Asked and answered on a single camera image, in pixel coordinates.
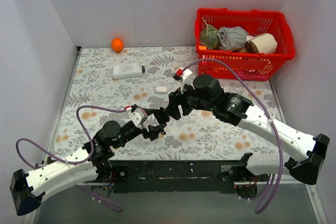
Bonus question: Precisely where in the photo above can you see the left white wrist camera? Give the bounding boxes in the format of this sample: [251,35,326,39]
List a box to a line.
[125,104,149,129]

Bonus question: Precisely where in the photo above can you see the orange fruit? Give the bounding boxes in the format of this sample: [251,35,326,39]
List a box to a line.
[111,38,124,52]

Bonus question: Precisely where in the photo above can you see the grey crumpled cloth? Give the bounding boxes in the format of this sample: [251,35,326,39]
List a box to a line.
[217,26,248,51]

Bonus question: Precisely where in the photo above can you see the red plastic basket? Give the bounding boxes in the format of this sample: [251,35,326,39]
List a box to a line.
[195,8,296,81]

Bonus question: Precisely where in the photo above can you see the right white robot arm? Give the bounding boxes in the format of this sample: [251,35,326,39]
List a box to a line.
[165,74,330,185]

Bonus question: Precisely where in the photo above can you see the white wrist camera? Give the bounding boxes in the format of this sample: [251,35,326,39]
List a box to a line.
[173,68,193,94]
[125,104,149,129]

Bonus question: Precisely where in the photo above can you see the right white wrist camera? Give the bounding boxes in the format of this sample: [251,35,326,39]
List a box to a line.
[173,68,193,94]

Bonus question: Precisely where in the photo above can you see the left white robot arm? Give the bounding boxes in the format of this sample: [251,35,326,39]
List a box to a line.
[10,121,167,216]

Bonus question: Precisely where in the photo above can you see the green melon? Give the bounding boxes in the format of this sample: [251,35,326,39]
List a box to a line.
[199,18,220,50]

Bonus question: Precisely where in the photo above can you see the white earbud charging case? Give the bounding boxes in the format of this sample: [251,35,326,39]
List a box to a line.
[154,86,168,94]

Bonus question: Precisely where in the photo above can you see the black earbud charging case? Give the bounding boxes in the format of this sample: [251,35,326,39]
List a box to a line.
[154,108,170,124]

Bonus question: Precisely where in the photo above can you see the white plastic bottle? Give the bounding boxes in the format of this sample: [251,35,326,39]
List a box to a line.
[112,63,145,80]

